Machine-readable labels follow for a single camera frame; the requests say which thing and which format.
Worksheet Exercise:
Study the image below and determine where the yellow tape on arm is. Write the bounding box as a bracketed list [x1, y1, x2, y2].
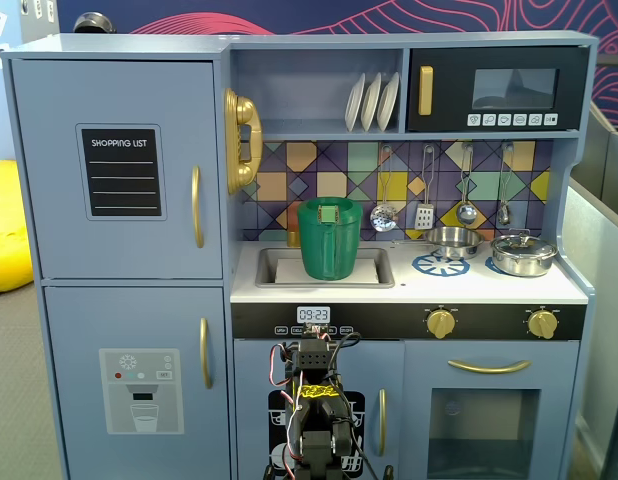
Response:
[296, 383, 340, 401]

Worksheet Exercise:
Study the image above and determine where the blue cabinet door with print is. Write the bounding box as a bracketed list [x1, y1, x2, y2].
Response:
[233, 339, 406, 480]

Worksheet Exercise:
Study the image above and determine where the open steel toy pan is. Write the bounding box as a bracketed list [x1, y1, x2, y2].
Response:
[392, 226, 485, 260]

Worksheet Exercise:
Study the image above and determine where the blue oven door with window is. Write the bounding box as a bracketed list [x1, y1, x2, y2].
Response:
[403, 340, 581, 480]

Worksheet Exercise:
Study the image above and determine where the black microwave door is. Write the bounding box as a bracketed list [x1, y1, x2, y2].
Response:
[407, 46, 590, 132]

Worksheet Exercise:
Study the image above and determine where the blue fridge door with chalkboard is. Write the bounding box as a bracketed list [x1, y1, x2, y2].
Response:
[11, 59, 224, 280]

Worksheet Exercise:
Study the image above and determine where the blue fridge door with dispenser print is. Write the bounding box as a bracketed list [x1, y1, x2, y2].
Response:
[43, 286, 229, 480]

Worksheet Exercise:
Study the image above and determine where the gold toy faucet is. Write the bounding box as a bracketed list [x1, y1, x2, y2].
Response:
[287, 202, 303, 247]

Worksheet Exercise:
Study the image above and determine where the green plastic pitcher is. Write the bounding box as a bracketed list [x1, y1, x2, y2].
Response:
[296, 196, 363, 281]

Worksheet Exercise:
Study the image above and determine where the grey toy sink basin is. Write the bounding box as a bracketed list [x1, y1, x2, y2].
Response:
[254, 245, 396, 290]

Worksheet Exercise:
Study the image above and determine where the digital clock display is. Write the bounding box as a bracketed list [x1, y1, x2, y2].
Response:
[296, 305, 332, 324]

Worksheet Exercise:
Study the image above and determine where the steel toy skimmer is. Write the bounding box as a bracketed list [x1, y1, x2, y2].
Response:
[370, 144, 398, 234]

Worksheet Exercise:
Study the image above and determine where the steel toy slotted spatula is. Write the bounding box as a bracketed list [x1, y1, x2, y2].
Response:
[415, 144, 436, 230]

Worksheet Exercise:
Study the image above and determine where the white toy plate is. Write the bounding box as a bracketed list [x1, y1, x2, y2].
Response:
[344, 72, 366, 133]
[377, 72, 400, 133]
[361, 72, 383, 133]

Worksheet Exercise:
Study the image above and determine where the gold toy telephone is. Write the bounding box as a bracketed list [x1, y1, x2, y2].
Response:
[224, 88, 264, 196]

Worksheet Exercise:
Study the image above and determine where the gold stove knob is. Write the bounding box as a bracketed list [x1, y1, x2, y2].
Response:
[426, 308, 458, 340]
[527, 308, 559, 340]

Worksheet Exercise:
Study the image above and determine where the steel toy ladle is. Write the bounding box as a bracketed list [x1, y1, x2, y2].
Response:
[456, 143, 478, 226]

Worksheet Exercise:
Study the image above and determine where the blue toy kitchen body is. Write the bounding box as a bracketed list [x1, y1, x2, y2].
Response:
[0, 30, 601, 480]

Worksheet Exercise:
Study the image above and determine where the black shopping list chalkboard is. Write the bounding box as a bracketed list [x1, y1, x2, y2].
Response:
[81, 128, 163, 218]

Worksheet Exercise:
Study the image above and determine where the steel toy pot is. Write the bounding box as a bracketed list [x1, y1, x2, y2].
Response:
[491, 247, 559, 277]

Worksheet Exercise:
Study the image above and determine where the steel pot lid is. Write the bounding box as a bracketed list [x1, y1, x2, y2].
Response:
[490, 228, 558, 259]

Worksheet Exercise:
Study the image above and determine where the grey partition panel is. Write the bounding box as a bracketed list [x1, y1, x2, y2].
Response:
[563, 102, 618, 480]

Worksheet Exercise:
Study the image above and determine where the yellow bean bag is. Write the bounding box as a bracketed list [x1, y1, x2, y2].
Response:
[0, 159, 36, 295]

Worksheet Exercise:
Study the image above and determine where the black round object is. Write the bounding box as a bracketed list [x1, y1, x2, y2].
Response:
[72, 13, 114, 34]

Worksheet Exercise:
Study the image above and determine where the grey metal locker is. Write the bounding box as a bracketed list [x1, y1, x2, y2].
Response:
[18, 0, 58, 44]

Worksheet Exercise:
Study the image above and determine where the long gold fridge handle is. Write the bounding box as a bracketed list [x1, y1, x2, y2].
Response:
[190, 165, 206, 249]

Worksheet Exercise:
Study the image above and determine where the red and black servo cable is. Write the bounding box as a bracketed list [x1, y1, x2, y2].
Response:
[267, 342, 296, 390]

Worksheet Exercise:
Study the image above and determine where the short gold fridge handle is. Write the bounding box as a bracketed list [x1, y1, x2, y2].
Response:
[198, 317, 214, 390]

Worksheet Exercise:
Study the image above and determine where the gold microwave handle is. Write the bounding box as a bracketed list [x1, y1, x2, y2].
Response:
[418, 65, 434, 117]

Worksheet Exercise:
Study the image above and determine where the gold cabinet door handle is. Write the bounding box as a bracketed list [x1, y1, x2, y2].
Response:
[377, 388, 388, 457]

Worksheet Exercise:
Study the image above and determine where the gold oven door handle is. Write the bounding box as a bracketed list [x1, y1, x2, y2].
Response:
[447, 358, 533, 375]

